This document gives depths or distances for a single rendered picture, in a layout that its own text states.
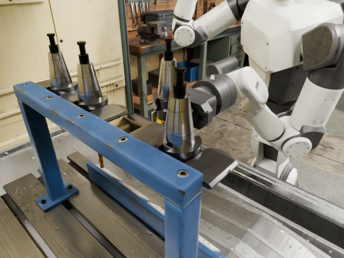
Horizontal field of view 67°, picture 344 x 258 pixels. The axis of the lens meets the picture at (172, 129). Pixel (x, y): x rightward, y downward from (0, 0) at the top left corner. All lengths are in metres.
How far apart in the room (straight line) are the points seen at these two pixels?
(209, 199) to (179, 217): 0.68
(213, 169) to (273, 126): 0.45
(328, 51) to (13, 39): 0.92
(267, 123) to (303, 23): 0.26
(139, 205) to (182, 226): 0.34
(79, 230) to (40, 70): 0.62
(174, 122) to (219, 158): 0.08
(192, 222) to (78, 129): 0.22
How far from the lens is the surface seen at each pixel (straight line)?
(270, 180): 1.00
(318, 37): 0.70
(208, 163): 0.34
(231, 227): 0.87
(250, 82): 0.65
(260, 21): 0.83
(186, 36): 1.03
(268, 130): 0.76
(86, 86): 0.49
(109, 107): 0.49
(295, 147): 0.79
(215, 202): 0.98
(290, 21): 0.76
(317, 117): 0.77
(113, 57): 1.24
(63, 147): 1.15
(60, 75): 0.58
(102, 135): 0.38
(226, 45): 3.78
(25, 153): 1.14
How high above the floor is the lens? 1.42
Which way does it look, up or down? 30 degrees down
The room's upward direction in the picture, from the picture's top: straight up
